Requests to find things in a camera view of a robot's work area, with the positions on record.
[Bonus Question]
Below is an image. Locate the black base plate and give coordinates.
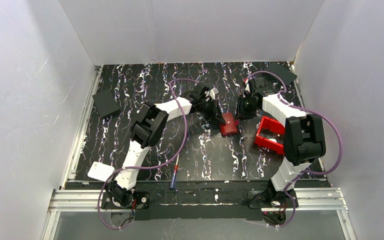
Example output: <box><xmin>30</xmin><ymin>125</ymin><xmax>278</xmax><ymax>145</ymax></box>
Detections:
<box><xmin>100</xmin><ymin>191</ymin><xmax>151</xmax><ymax>210</ymax></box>
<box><xmin>242</xmin><ymin>189</ymin><xmax>299</xmax><ymax>211</ymax></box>

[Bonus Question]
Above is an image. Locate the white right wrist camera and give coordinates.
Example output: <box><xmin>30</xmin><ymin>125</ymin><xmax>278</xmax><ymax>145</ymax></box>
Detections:
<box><xmin>243</xmin><ymin>78</ymin><xmax>251</xmax><ymax>94</ymax></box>

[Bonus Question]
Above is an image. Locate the black block far left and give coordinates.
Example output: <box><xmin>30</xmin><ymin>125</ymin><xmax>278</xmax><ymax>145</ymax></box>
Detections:
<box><xmin>92</xmin><ymin>89</ymin><xmax>120</xmax><ymax>118</ymax></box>

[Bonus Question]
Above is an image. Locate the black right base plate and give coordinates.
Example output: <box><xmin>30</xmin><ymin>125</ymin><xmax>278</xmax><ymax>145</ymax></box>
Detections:
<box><xmin>242</xmin><ymin>189</ymin><xmax>299</xmax><ymax>211</ymax></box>

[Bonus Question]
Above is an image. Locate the black block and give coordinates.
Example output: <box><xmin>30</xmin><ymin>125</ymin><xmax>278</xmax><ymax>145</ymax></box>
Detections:
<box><xmin>265</xmin><ymin>63</ymin><xmax>298</xmax><ymax>86</ymax></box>
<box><xmin>92</xmin><ymin>89</ymin><xmax>120</xmax><ymax>118</ymax></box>

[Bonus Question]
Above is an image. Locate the red leather card holder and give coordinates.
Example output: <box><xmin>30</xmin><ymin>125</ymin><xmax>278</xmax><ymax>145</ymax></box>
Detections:
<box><xmin>219</xmin><ymin>112</ymin><xmax>239</xmax><ymax>137</ymax></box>

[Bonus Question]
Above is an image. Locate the red plastic bin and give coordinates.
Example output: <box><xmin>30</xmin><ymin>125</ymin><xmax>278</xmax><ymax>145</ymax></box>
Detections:
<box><xmin>254</xmin><ymin>116</ymin><xmax>285</xmax><ymax>155</ymax></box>

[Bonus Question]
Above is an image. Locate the black block far right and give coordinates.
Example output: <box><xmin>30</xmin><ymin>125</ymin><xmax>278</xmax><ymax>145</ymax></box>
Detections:
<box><xmin>265</xmin><ymin>63</ymin><xmax>298</xmax><ymax>86</ymax></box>

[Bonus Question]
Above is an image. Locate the aluminium left side rail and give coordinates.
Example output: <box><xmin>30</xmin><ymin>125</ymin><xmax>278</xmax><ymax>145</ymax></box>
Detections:
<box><xmin>59</xmin><ymin>66</ymin><xmax>103</xmax><ymax>190</ymax></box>

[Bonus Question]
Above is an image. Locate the blue red screwdriver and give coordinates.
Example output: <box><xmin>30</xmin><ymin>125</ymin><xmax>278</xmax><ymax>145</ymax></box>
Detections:
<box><xmin>169</xmin><ymin>155</ymin><xmax>179</xmax><ymax>190</ymax></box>

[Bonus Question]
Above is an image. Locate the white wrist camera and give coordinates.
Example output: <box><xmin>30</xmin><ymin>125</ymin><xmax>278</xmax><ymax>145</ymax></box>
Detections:
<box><xmin>206</xmin><ymin>88</ymin><xmax>219</xmax><ymax>100</ymax></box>
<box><xmin>243</xmin><ymin>78</ymin><xmax>251</xmax><ymax>94</ymax></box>

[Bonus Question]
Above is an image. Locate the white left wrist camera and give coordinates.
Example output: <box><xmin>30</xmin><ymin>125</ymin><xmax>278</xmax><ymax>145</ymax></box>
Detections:
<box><xmin>206</xmin><ymin>88</ymin><xmax>219</xmax><ymax>100</ymax></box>

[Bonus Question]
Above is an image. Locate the white card near left base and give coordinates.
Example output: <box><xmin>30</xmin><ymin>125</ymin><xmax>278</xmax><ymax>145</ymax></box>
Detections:
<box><xmin>87</xmin><ymin>161</ymin><xmax>116</xmax><ymax>182</ymax></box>

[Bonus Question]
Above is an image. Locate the aluminium front rail frame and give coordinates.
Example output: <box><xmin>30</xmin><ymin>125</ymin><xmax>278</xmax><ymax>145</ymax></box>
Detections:
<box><xmin>42</xmin><ymin>186</ymin><xmax>356</xmax><ymax>240</ymax></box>

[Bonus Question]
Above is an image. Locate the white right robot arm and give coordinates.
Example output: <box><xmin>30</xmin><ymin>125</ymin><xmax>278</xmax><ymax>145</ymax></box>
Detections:
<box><xmin>235</xmin><ymin>77</ymin><xmax>326</xmax><ymax>193</ymax></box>

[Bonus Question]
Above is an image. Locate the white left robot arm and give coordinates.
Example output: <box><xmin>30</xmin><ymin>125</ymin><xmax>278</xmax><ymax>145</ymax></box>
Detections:
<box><xmin>105</xmin><ymin>83</ymin><xmax>225</xmax><ymax>205</ymax></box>

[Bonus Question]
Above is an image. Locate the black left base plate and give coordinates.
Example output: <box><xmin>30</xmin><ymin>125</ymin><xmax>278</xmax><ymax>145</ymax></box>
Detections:
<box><xmin>100</xmin><ymin>191</ymin><xmax>151</xmax><ymax>210</ymax></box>

